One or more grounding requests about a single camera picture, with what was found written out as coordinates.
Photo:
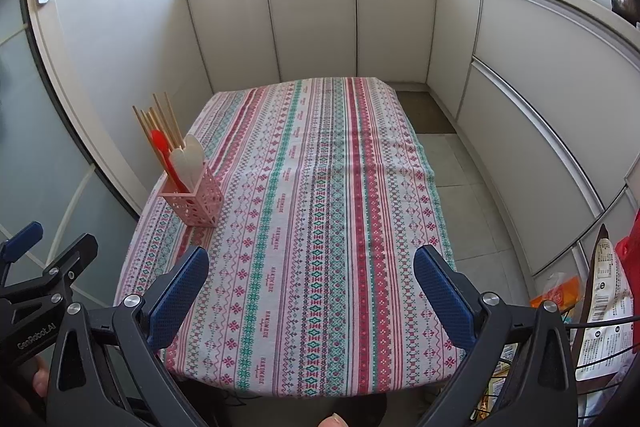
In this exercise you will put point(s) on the frosted glass sliding door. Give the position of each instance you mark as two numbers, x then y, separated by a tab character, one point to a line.
30	132

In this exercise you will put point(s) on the red plastic bag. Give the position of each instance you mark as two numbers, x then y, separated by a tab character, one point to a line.
631	252

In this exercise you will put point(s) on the red plastic spoon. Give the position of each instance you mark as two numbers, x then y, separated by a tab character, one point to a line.
160	142

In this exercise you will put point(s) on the orange snack packet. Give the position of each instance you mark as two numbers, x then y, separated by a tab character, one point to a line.
560	294

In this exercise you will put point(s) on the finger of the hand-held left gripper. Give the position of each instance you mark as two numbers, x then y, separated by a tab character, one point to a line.
72	254
22	237

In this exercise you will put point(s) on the white kitchen cabinet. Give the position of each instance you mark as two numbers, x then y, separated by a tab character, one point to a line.
310	22

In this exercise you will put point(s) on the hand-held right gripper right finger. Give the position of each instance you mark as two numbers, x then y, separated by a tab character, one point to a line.
442	297

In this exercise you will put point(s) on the white brown snack packet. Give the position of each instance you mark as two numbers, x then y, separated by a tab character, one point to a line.
605	287

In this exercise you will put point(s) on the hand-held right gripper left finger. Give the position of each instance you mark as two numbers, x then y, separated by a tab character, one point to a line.
175	297

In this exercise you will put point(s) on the person's right hand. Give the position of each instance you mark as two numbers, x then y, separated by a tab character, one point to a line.
334	423

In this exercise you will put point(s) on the white plastic spoon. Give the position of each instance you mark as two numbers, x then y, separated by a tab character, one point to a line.
177	164
194	152

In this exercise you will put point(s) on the pink plastic utensil basket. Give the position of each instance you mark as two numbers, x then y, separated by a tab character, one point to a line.
200	207

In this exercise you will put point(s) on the striped patterned tablecloth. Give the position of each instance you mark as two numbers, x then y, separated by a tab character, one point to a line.
325	207

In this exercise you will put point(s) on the brown floor mat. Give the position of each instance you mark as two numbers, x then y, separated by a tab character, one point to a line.
425	112

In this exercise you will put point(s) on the person's left hand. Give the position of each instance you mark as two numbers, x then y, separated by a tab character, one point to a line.
41	377

